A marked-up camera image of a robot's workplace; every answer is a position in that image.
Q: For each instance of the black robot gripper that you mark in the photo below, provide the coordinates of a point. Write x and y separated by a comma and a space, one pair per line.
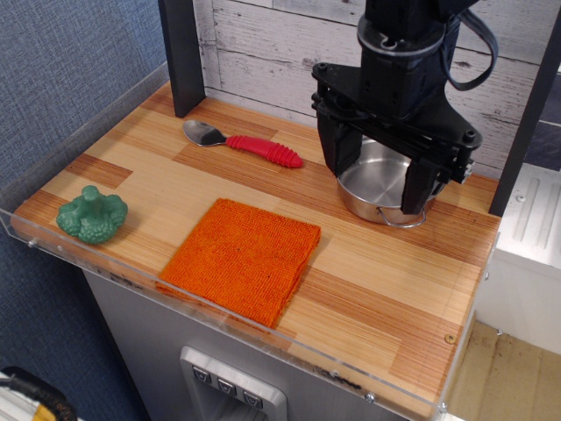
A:
400, 101

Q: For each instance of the stainless steel pot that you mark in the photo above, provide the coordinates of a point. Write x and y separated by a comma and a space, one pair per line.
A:
372, 187

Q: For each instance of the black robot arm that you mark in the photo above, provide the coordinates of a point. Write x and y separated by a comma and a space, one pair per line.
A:
410, 27

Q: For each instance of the orange folded cloth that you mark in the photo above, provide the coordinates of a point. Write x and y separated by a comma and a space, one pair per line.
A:
245, 259

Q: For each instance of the white toy sink unit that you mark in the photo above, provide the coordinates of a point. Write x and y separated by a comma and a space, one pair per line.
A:
520, 292

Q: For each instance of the silver dispenser button panel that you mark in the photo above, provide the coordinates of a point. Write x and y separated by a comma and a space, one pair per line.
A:
222, 392

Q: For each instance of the grey toy fridge cabinet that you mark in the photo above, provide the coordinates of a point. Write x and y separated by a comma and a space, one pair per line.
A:
151, 329

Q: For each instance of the green toy broccoli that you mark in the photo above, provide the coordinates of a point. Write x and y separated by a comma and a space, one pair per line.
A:
92, 217

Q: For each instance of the clear acrylic table guard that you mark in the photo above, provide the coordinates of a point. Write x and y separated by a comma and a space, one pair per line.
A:
374, 306

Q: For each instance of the black and yellow object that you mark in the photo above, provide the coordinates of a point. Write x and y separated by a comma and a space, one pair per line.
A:
26, 397

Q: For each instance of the dark right vertical post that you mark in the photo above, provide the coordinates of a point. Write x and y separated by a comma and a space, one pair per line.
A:
537, 99

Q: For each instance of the red handled metal spoon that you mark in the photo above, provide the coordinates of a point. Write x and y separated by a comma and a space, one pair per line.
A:
203, 134

